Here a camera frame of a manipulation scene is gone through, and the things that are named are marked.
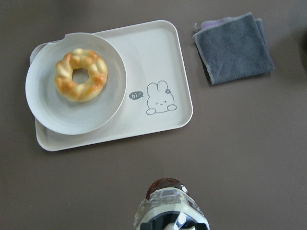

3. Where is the glazed twisted donut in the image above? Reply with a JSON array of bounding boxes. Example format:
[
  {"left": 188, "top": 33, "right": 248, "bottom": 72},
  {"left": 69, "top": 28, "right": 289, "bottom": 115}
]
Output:
[{"left": 54, "top": 48, "right": 108, "bottom": 102}]

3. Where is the tea bottle carried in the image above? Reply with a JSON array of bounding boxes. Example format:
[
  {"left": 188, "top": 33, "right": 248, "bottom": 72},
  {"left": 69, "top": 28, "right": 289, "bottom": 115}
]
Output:
[{"left": 134, "top": 178, "right": 210, "bottom": 230}]

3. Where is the cream rabbit tray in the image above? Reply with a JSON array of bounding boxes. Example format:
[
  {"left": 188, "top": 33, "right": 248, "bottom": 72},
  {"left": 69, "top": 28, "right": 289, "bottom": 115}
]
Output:
[{"left": 30, "top": 20, "right": 193, "bottom": 151}]

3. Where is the white round plate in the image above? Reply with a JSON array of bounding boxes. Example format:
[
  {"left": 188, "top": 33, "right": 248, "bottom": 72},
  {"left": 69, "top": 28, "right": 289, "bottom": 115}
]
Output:
[{"left": 25, "top": 33, "right": 127, "bottom": 135}]

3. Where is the grey folded cloth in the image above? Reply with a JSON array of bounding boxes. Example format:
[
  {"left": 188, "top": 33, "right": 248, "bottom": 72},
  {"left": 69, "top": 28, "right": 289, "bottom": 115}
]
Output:
[{"left": 193, "top": 12, "right": 274, "bottom": 84}]

